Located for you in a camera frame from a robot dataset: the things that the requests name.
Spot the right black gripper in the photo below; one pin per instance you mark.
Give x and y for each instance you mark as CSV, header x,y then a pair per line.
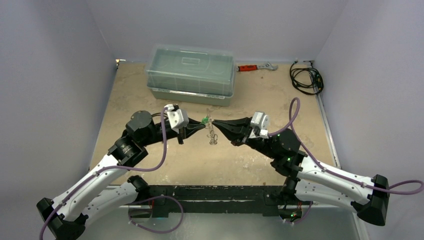
x,y
247,133

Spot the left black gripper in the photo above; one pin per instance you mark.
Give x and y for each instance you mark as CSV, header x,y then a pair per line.
x,y
192,126

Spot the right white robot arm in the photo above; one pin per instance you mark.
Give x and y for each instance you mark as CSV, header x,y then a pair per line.
x,y
309,180

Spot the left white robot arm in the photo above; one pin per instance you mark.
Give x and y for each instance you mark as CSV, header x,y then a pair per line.
x,y
69,214

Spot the grey plastic toolbox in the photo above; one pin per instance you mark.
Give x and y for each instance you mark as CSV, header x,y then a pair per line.
x,y
191,74

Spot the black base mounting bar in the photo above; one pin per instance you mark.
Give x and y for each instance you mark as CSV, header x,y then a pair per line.
x,y
267,200

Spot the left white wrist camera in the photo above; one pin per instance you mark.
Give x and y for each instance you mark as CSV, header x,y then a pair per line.
x,y
177,117

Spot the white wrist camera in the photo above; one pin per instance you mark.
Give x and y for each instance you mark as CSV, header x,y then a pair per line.
x,y
177,117
260,124

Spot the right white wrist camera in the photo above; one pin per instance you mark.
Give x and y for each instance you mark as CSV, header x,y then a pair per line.
x,y
260,124

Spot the orange handled adjustable wrench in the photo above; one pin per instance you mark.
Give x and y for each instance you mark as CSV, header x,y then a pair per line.
x,y
254,67

